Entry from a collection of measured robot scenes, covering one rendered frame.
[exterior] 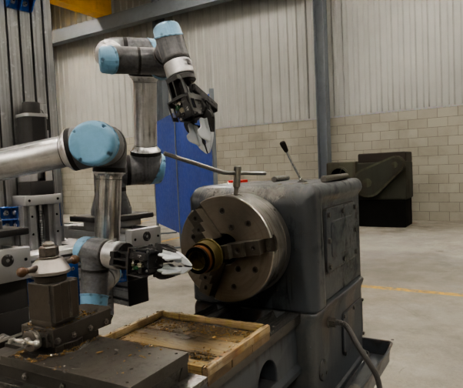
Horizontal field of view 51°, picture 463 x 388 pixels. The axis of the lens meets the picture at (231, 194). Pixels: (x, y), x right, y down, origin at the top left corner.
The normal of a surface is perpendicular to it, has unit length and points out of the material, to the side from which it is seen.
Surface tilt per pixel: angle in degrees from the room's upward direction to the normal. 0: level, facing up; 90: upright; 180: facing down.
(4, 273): 90
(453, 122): 90
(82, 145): 89
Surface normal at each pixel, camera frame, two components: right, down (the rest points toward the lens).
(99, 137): 0.14, 0.03
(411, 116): -0.52, 0.07
